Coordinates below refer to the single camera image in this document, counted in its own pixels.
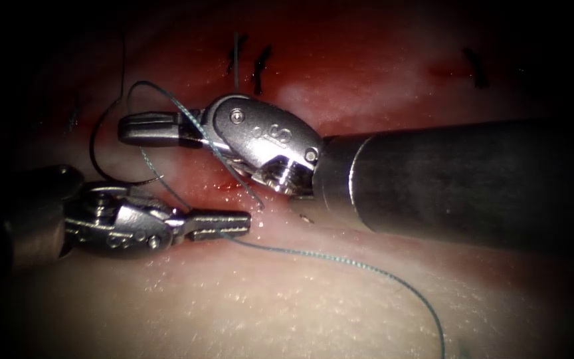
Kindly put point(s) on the blue thread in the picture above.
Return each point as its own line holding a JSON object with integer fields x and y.
{"x": 317, "y": 254}

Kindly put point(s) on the left arm needle driver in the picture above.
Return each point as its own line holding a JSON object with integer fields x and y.
{"x": 122, "y": 224}

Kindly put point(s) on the dark right arm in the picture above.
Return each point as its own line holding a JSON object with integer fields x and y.
{"x": 466, "y": 184}

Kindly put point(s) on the tissue pad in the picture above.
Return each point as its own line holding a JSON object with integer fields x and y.
{"x": 317, "y": 309}

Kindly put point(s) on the right arm needle driver jaw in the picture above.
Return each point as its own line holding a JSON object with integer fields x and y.
{"x": 152, "y": 119}
{"x": 157, "y": 138}

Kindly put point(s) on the curved steel needle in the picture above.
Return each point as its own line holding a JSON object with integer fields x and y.
{"x": 92, "y": 149}

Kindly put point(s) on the dark left arm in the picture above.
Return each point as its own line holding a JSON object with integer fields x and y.
{"x": 33, "y": 219}

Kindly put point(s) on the left arm needle driver jaw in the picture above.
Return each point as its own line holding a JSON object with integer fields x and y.
{"x": 217, "y": 233}
{"x": 222, "y": 218}

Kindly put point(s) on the right arm needle driver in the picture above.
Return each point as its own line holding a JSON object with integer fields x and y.
{"x": 262, "y": 134}

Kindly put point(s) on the black stitching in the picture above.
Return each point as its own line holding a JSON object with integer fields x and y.
{"x": 477, "y": 70}
{"x": 259, "y": 70}

